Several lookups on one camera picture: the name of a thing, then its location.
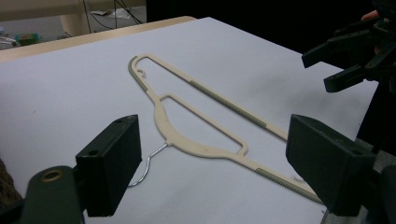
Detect beige plastic clothes hanger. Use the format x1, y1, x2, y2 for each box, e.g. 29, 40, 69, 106
127, 53, 325, 206

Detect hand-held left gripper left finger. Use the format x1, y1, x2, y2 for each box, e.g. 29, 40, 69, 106
75, 114, 143, 217

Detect clear plastic bag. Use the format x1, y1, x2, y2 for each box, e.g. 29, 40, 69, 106
90, 7, 132, 21

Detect black hanging cables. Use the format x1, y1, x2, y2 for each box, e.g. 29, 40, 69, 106
81, 0, 143, 34

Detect white table mat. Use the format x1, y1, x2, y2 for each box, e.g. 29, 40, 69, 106
0, 17, 379, 224

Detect brown woven basket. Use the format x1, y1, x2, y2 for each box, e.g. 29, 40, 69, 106
0, 158, 24, 208

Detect beige wooden desk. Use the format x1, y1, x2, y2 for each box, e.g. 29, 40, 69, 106
0, 0, 148, 37

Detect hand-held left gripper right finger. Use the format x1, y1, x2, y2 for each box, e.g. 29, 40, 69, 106
285, 113, 377, 217

